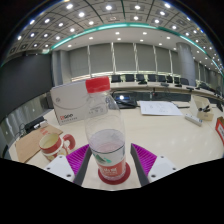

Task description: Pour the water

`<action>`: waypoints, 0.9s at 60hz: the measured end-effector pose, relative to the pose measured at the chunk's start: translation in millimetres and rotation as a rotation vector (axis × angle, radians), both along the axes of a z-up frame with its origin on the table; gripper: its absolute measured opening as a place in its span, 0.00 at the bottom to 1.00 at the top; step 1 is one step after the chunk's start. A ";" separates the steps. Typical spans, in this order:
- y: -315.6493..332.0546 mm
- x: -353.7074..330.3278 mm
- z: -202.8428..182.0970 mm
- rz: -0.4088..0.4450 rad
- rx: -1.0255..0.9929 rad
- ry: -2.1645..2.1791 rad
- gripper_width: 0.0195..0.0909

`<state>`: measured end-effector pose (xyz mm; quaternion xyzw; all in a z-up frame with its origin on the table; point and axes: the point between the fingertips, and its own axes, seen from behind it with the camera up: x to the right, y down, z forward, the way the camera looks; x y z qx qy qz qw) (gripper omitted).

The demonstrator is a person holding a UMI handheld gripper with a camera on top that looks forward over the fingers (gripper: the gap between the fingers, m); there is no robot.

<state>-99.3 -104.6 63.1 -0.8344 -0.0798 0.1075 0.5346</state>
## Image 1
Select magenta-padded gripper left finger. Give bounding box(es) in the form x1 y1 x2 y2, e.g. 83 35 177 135
43 143 93 187

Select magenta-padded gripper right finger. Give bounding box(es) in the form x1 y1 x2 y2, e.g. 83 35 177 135
129 142 178 187

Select clear red-capped water bottle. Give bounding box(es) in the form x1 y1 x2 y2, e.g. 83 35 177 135
83 76 128 183

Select flat round red coaster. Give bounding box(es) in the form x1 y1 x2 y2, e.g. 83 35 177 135
97 162 132 186

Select red and cream mug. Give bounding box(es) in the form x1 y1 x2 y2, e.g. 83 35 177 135
38 132 77 162

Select brown cardboard sheet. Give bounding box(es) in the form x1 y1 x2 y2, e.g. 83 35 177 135
14 123 64 164

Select white paper sheets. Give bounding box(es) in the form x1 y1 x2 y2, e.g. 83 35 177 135
138 100 184 117

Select white cardboard box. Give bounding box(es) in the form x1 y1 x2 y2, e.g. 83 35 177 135
49 79 101 127

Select white remote control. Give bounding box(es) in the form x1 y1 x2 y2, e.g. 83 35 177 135
184 112 204 127

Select black bag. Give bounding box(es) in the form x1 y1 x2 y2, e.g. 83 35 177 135
113 92 139 109

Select grey box monitor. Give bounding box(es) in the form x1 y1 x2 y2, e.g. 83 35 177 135
39 94 54 110

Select long curved conference desk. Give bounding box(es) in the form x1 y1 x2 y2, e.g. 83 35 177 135
109 81 224 103

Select small beige cardboard box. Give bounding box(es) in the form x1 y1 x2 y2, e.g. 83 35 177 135
189 95 215 122

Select open red-sided cardboard box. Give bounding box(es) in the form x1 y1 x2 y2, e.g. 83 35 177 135
214 115 224 145

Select row of black office chairs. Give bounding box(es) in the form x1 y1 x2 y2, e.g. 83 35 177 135
109 73 192 88

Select group of ceiling lights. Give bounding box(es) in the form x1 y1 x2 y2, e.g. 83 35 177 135
9 1 218 65

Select black power strip with cables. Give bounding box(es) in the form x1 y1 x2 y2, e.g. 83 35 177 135
19 115 46 134

